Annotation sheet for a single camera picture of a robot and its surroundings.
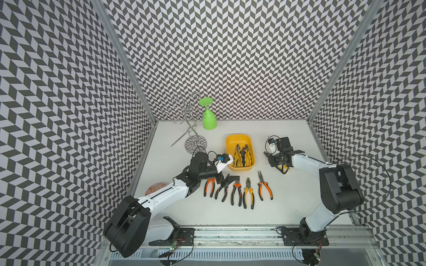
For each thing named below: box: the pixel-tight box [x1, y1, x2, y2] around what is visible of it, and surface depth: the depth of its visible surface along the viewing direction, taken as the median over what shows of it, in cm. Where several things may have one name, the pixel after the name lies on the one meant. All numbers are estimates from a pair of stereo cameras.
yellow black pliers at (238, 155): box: [232, 143, 244, 167], surface depth 101 cm
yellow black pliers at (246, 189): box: [242, 177, 255, 210], surface depth 87 cm
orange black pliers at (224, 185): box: [214, 173, 230, 203], surface depth 86 cm
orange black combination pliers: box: [203, 177, 216, 198], surface depth 88 cm
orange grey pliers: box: [257, 170, 274, 202], surface depth 89 cm
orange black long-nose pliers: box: [230, 178, 243, 207], surface depth 88 cm
